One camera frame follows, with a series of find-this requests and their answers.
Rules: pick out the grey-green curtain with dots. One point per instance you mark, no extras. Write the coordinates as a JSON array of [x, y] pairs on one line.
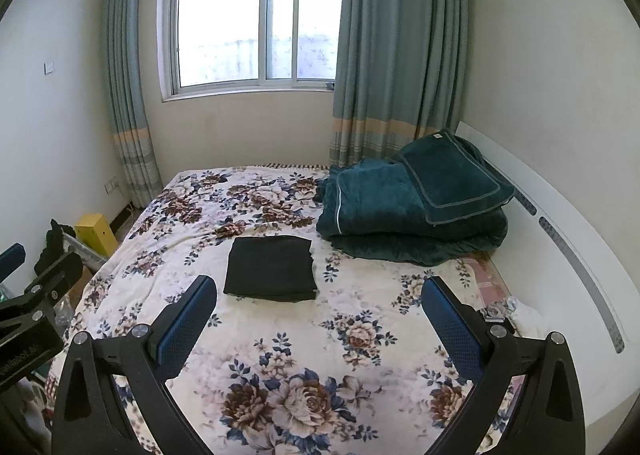
[[127, 85], [395, 60]]

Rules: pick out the teal folded quilt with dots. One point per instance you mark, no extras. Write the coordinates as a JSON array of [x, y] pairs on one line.
[[370, 215]]

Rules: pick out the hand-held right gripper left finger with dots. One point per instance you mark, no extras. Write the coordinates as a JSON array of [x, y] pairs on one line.
[[185, 330]]

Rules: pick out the yellow box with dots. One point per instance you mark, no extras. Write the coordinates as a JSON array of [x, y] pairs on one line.
[[95, 232]]

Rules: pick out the floral fleece blanket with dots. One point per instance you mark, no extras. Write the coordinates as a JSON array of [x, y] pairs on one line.
[[310, 335]]

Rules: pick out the black garment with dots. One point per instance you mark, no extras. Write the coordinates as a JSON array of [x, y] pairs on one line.
[[55, 240]]

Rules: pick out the white crumpled cloth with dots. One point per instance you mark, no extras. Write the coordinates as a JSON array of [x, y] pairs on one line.
[[527, 317]]

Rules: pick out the metal rack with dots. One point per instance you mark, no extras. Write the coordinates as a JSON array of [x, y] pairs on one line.
[[90, 257]]

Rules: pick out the white headboard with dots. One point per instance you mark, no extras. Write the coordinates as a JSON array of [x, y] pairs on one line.
[[550, 260]]

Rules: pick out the dark striped long-sleeve shirt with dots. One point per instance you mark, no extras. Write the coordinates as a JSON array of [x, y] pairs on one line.
[[270, 267]]

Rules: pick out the pink bed sheet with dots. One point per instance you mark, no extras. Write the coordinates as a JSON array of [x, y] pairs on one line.
[[487, 280]]

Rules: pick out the cardboard box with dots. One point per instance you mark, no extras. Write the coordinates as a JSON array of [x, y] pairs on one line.
[[80, 287]]

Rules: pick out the window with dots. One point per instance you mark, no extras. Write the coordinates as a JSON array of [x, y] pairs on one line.
[[220, 30]]

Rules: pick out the teal pillow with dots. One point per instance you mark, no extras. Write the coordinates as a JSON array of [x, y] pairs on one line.
[[455, 180]]

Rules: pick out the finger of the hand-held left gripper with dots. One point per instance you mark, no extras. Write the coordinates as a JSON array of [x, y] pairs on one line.
[[52, 272], [12, 257]]

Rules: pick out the wall socket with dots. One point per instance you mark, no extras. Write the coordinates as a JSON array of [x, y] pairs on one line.
[[111, 184]]

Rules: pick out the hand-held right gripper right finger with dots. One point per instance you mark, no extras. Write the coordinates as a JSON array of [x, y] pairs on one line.
[[452, 330]]

